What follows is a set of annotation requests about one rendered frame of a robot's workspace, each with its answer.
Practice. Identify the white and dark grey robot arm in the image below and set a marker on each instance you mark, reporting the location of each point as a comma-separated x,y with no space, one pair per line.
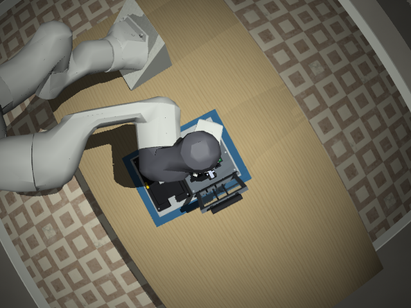
46,66

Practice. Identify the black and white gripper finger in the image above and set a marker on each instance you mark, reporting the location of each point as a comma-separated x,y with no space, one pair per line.
211,174

